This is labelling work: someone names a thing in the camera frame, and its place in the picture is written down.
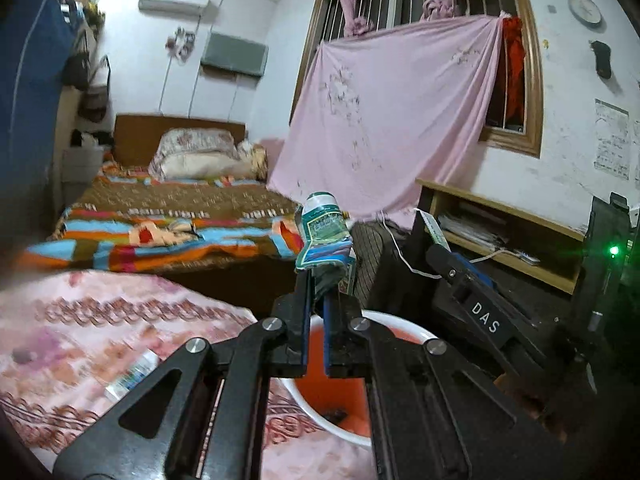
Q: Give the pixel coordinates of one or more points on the dark cloth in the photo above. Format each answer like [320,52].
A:
[82,137]

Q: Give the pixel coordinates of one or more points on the wooden headboard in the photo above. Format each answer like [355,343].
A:
[135,135]

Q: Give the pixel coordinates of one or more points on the blue wardrobe cover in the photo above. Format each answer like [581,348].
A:
[30,85]

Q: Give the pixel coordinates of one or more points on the white nightstand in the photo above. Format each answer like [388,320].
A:
[80,170]

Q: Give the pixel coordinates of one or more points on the red basin with white rim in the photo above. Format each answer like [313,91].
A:
[342,392]

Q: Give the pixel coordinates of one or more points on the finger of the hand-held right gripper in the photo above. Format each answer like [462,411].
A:
[465,270]

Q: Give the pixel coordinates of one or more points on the small white packet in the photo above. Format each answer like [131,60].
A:
[132,375]

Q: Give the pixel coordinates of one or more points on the brown colourful patterned quilt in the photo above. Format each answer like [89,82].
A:
[165,200]

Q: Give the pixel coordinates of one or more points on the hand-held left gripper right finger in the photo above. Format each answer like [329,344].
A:
[328,340]

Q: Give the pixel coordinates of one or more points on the stack of papers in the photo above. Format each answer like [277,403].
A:
[475,232]

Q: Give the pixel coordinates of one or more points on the round wall clock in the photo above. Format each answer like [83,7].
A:
[585,9]

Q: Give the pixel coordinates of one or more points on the red hanging cloth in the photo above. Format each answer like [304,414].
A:
[512,70]

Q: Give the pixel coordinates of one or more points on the small beige cushion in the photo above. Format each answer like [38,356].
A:
[254,160]

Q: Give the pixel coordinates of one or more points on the pink hanging sheet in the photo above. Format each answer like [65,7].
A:
[390,110]

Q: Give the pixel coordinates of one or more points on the floral pillow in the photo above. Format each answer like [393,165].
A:
[195,155]

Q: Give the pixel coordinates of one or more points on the wall calendar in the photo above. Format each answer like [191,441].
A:
[611,140]

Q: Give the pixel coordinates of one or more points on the white air conditioner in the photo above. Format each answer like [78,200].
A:
[172,5]

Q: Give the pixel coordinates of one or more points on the checked dark bag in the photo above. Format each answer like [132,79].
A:
[380,260]

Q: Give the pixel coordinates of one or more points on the wooden framed barred window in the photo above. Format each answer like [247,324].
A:
[532,85]

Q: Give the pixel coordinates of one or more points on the wooden shelf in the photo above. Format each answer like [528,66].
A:
[540,232]

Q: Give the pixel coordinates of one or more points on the black wall object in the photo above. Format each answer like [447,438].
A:
[601,60]

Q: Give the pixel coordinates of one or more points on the white green packet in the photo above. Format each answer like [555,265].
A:
[432,227]

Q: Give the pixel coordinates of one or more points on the pink floral blanket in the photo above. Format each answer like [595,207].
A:
[75,320]

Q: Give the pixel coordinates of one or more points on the grey wall board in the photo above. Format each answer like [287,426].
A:
[232,54]

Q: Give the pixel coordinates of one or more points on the wall hook ornament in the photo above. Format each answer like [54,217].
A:
[179,45]

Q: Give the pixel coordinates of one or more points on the hanging bags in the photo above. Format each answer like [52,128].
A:
[90,85]

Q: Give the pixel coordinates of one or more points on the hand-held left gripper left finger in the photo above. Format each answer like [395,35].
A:
[306,325]

